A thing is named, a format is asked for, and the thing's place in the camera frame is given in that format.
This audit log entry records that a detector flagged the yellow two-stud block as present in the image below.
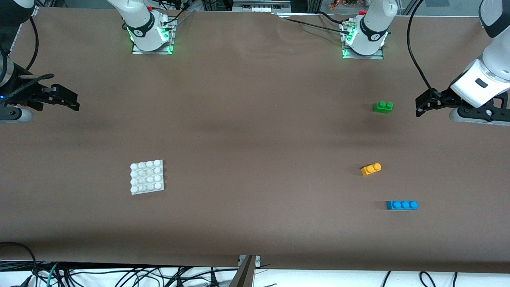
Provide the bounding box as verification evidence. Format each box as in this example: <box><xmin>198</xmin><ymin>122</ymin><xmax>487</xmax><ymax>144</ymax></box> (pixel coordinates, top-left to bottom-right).
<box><xmin>361</xmin><ymin>163</ymin><xmax>382</xmax><ymax>177</ymax></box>

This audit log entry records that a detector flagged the white studded base plate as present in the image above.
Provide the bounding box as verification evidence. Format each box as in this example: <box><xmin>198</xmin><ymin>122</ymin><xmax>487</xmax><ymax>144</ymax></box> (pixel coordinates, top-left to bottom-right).
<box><xmin>130</xmin><ymin>159</ymin><xmax>165</xmax><ymax>195</ymax></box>

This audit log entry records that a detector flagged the blue three-stud block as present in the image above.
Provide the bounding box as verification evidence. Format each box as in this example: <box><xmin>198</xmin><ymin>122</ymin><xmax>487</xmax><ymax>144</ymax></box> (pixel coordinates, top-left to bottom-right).
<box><xmin>386</xmin><ymin>200</ymin><xmax>418</xmax><ymax>210</ymax></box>

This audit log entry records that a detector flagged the colourful snack package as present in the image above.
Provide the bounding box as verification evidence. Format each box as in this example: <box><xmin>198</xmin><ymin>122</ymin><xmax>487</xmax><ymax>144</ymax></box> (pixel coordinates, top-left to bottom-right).
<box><xmin>329</xmin><ymin>0</ymin><xmax>361</xmax><ymax>12</ymax></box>

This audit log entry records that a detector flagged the brown table cover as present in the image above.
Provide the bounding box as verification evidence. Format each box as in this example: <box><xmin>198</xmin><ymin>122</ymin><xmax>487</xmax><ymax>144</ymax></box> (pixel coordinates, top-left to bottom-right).
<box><xmin>0</xmin><ymin>7</ymin><xmax>510</xmax><ymax>273</ymax></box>

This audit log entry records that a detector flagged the dark aluminium profile leg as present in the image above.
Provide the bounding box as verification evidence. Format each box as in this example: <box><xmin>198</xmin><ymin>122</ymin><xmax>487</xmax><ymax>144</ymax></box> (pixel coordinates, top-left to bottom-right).
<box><xmin>228</xmin><ymin>255</ymin><xmax>256</xmax><ymax>287</ymax></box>

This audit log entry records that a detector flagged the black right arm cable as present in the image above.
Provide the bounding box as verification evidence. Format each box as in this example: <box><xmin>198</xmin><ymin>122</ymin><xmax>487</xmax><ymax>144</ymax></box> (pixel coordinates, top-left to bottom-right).
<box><xmin>0</xmin><ymin>16</ymin><xmax>55</xmax><ymax>102</ymax></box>

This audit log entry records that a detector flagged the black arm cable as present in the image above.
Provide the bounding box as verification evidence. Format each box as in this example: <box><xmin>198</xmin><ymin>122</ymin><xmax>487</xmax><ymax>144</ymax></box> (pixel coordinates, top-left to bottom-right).
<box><xmin>406</xmin><ymin>0</ymin><xmax>441</xmax><ymax>99</ymax></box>
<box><xmin>0</xmin><ymin>16</ymin><xmax>55</xmax><ymax>102</ymax></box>

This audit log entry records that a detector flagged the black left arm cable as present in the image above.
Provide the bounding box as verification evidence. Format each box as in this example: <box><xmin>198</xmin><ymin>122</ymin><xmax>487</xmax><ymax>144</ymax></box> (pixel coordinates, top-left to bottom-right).
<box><xmin>406</xmin><ymin>0</ymin><xmax>441</xmax><ymax>99</ymax></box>

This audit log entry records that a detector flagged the black base power cable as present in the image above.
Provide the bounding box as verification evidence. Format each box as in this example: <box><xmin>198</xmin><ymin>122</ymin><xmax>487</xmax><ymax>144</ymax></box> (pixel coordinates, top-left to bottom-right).
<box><xmin>285</xmin><ymin>18</ymin><xmax>351</xmax><ymax>33</ymax></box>
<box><xmin>317</xmin><ymin>11</ymin><xmax>355</xmax><ymax>24</ymax></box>

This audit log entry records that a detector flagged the black base cable bundle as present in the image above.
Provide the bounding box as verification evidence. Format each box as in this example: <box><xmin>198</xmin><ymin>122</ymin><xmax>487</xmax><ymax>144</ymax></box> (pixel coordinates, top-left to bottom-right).
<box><xmin>159</xmin><ymin>0</ymin><xmax>196</xmax><ymax>28</ymax></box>

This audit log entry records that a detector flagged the black looping floor cable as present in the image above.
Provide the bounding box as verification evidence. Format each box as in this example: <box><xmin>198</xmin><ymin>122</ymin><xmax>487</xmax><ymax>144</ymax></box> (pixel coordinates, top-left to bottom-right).
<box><xmin>0</xmin><ymin>242</ymin><xmax>38</xmax><ymax>287</ymax></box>

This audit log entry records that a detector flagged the teal floor cable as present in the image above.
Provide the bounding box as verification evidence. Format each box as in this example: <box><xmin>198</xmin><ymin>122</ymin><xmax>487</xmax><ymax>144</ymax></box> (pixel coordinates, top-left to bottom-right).
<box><xmin>46</xmin><ymin>262</ymin><xmax>61</xmax><ymax>287</ymax></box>

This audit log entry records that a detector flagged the black floor cable tangle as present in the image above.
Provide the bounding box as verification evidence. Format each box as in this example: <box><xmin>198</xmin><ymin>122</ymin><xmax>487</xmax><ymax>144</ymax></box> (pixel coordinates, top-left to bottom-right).
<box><xmin>60</xmin><ymin>266</ymin><xmax>239</xmax><ymax>287</ymax></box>

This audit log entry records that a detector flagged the grey metal rail device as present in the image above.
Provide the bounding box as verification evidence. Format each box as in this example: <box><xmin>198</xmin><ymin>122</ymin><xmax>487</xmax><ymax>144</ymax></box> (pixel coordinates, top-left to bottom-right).
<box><xmin>232</xmin><ymin>0</ymin><xmax>292</xmax><ymax>13</ymax></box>

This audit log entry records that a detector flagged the silver metal table bracket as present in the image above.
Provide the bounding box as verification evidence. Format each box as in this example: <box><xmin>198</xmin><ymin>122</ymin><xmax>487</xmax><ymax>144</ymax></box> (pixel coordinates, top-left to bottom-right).
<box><xmin>238</xmin><ymin>255</ymin><xmax>261</xmax><ymax>268</ymax></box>

